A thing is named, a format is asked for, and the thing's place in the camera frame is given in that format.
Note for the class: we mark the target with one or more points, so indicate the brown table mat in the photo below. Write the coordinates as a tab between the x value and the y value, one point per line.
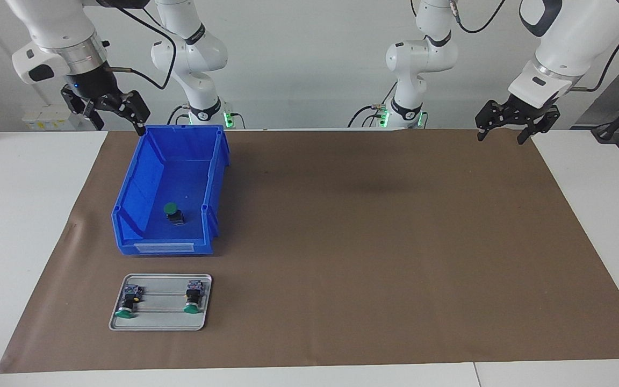
342	295

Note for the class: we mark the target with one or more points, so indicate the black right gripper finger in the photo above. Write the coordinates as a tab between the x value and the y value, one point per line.
138	110
78	105

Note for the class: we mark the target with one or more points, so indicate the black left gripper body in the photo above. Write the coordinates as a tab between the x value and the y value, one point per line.
522	114

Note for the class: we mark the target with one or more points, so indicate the blue plastic storage bin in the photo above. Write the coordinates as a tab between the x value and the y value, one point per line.
148	183

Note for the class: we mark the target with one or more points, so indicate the grey metal tray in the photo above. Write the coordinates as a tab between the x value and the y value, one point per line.
162	320

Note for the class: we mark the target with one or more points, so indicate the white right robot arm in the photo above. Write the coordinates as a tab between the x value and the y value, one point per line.
57	27

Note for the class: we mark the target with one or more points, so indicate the white power strip box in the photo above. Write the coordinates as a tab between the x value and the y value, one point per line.
46	119

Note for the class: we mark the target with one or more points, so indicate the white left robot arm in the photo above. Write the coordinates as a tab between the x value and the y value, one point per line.
422	56

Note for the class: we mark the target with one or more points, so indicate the green push button switch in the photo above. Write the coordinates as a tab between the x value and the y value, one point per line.
192	298
172	212
128	301

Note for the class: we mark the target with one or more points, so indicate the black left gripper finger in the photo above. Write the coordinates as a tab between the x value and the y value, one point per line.
547	118
488	118

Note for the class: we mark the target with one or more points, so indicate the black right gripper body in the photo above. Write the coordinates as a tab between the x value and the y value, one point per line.
92	88

